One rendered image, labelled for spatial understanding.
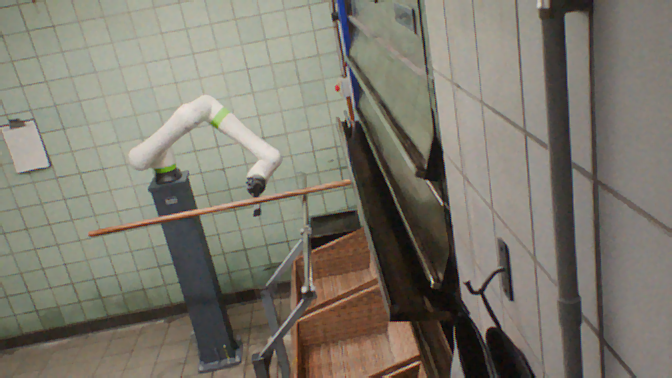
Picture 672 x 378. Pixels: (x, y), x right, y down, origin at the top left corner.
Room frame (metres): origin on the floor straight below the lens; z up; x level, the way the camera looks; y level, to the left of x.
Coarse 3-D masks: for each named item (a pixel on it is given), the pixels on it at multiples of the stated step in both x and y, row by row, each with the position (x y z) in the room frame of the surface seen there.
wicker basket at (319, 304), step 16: (336, 240) 2.85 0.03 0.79; (352, 240) 2.86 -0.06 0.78; (336, 256) 2.86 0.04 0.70; (352, 272) 2.85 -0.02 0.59; (368, 272) 2.82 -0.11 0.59; (320, 288) 2.75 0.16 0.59; (336, 288) 2.72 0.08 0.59; (352, 288) 2.32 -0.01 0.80; (368, 288) 2.32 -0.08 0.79; (320, 304) 2.31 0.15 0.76; (352, 304) 2.54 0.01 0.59; (336, 320) 2.43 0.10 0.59; (368, 320) 2.32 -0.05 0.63
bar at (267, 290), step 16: (304, 176) 2.87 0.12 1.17; (304, 208) 2.44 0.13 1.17; (304, 224) 2.26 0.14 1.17; (304, 240) 2.11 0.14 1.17; (288, 256) 2.21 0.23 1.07; (304, 256) 1.97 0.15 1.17; (304, 272) 1.85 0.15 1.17; (272, 288) 2.21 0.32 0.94; (304, 288) 1.74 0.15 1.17; (272, 304) 2.20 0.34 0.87; (304, 304) 1.72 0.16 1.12; (272, 320) 2.20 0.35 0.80; (288, 320) 1.73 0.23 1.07; (272, 336) 2.20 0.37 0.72; (272, 352) 1.73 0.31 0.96; (256, 368) 1.72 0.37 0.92; (288, 368) 2.20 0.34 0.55
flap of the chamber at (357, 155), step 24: (360, 144) 2.47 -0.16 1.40; (360, 168) 2.13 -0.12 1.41; (384, 192) 1.87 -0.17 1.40; (384, 216) 1.66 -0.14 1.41; (384, 240) 1.49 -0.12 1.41; (408, 240) 1.48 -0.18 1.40; (408, 264) 1.34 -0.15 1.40; (408, 288) 1.22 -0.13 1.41; (408, 312) 1.12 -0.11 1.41; (432, 312) 1.12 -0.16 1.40; (456, 312) 1.12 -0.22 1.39
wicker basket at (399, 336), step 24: (336, 312) 2.25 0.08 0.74; (360, 312) 2.25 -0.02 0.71; (384, 312) 2.25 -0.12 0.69; (312, 336) 2.25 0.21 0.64; (360, 336) 2.26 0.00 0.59; (384, 336) 2.23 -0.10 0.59; (408, 336) 1.89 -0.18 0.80; (312, 360) 2.16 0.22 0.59; (336, 360) 2.13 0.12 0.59; (360, 360) 2.09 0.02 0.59; (384, 360) 2.06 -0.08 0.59; (408, 360) 1.71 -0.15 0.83
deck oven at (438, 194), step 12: (420, 0) 1.09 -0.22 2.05; (348, 12) 2.91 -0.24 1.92; (420, 12) 1.10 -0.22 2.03; (348, 24) 2.91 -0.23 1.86; (420, 24) 1.11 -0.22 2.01; (432, 72) 1.05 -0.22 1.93; (432, 84) 1.06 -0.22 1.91; (432, 96) 1.08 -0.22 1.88; (432, 108) 1.09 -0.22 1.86; (432, 120) 1.11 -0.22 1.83; (444, 168) 1.06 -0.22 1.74; (444, 180) 1.07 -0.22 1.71; (432, 192) 1.22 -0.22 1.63; (444, 192) 1.09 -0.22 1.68; (444, 204) 1.10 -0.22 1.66; (456, 264) 1.07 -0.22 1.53; (456, 276) 1.08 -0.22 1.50; (456, 288) 1.10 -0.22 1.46; (444, 348) 1.36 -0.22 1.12
